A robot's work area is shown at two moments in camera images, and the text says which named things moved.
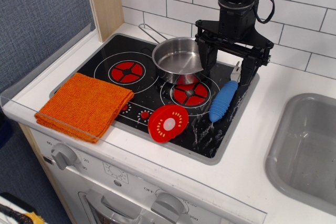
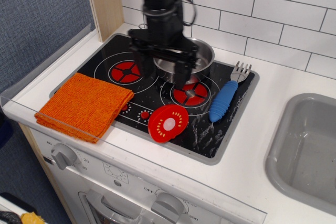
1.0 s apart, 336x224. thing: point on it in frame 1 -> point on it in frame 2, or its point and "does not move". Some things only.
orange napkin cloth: (84, 107) does not move
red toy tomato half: (166, 122) does not move
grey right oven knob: (168, 206) does not move
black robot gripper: (237, 32) -> (164, 37)
